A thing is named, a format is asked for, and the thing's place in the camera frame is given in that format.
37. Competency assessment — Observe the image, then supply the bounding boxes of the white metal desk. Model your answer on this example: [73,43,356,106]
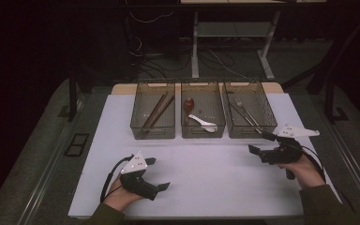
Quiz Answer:
[180,0,327,81]

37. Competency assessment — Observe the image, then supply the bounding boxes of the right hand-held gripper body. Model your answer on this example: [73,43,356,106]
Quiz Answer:
[261,125,321,181]

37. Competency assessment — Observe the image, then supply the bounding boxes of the black floor outlet frame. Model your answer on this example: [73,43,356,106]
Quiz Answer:
[64,132,91,158]

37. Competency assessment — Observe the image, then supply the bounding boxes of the bundle of floor cables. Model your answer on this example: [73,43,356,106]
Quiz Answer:
[126,31,257,81]

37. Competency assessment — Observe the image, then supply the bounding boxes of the brown wooden spoon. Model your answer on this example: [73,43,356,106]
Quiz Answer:
[183,97,195,126]

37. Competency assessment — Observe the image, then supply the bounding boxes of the metal tongs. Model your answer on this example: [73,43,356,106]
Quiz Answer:
[229,100,262,135]

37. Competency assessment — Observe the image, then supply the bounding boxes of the brown chopstick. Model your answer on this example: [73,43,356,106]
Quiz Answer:
[143,91,170,129]
[146,94,176,131]

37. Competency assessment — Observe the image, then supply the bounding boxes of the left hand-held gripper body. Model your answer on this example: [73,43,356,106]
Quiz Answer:
[119,152,160,202]

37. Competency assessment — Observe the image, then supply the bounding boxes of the person's left hand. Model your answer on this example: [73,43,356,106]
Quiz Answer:
[102,176,144,213]

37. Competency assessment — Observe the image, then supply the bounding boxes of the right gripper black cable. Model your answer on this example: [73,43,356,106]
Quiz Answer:
[301,145,327,184]

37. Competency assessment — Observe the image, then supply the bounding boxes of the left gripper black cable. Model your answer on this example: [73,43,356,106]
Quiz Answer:
[99,155,134,203]

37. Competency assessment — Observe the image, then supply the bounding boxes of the white ceramic spoon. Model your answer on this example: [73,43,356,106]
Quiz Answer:
[187,113,218,134]

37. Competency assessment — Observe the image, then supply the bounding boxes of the black metal stand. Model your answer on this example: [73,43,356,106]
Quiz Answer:
[324,78,351,124]
[57,69,79,123]

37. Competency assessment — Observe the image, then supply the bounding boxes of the transparent brown plastic bin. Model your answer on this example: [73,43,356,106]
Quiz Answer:
[180,79,227,140]
[130,80,176,141]
[222,80,278,139]

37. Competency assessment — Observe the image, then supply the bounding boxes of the person's right hand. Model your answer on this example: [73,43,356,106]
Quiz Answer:
[277,154,326,189]

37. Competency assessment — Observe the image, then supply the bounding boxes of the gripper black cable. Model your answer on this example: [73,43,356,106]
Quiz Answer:
[99,155,134,203]
[301,145,327,184]

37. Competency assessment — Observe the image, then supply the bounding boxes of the metal floor rail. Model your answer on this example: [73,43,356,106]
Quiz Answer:
[15,102,88,225]
[324,118,360,217]

